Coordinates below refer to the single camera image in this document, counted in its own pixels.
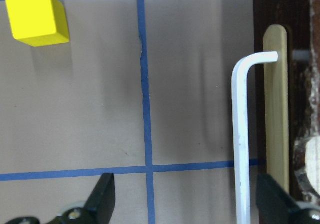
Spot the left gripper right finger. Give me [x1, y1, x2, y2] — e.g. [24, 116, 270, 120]
[256, 173, 320, 224]

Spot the light wooden drawer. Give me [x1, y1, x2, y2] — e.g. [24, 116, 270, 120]
[262, 24, 320, 202]

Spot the dark wooden drawer cabinet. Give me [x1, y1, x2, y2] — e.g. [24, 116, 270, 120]
[252, 0, 320, 224]

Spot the yellow cube block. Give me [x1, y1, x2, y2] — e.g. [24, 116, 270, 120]
[5, 0, 70, 47]

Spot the white drawer handle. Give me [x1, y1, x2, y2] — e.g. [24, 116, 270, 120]
[231, 51, 279, 224]

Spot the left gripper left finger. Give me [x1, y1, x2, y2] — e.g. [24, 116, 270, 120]
[4, 172, 116, 224]

